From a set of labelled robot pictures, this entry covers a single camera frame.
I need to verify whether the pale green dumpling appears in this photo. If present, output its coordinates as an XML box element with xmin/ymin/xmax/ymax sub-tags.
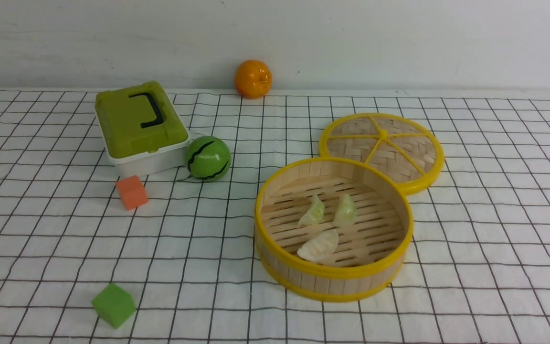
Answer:
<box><xmin>297</xmin><ymin>194</ymin><xmax>325</xmax><ymax>226</ymax></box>
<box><xmin>332</xmin><ymin>193</ymin><xmax>358</xmax><ymax>228</ymax></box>

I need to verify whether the white dumpling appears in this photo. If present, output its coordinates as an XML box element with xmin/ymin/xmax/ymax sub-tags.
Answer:
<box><xmin>296</xmin><ymin>228</ymin><xmax>339</xmax><ymax>263</ymax></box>

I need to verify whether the bamboo steamer tray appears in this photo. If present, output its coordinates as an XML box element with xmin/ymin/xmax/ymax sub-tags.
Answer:
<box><xmin>254</xmin><ymin>157</ymin><xmax>414</xmax><ymax>302</ymax></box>

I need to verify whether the bamboo steamer lid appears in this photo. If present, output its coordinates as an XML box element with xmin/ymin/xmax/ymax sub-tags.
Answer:
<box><xmin>318</xmin><ymin>112</ymin><xmax>445</xmax><ymax>195</ymax></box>

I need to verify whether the green toy watermelon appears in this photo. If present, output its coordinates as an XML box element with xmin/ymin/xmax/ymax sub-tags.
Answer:
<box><xmin>186</xmin><ymin>136</ymin><xmax>232</xmax><ymax>182</ymax></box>

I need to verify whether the orange toy fruit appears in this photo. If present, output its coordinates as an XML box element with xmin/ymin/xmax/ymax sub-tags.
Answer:
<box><xmin>234</xmin><ymin>60</ymin><xmax>273</xmax><ymax>99</ymax></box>

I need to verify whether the green lidded white box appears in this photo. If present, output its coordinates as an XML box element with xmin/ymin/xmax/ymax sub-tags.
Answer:
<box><xmin>95</xmin><ymin>81</ymin><xmax>191</xmax><ymax>179</ymax></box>

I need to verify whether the orange foam cube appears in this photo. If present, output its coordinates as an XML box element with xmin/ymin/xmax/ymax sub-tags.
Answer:
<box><xmin>115</xmin><ymin>175</ymin><xmax>149</xmax><ymax>211</ymax></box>

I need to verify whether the green foam cube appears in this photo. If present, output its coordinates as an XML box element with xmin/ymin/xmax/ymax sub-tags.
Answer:
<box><xmin>91</xmin><ymin>282</ymin><xmax>136</xmax><ymax>329</ymax></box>

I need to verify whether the white checkered tablecloth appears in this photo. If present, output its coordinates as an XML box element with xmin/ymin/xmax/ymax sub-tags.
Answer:
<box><xmin>0</xmin><ymin>89</ymin><xmax>550</xmax><ymax>344</ymax></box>

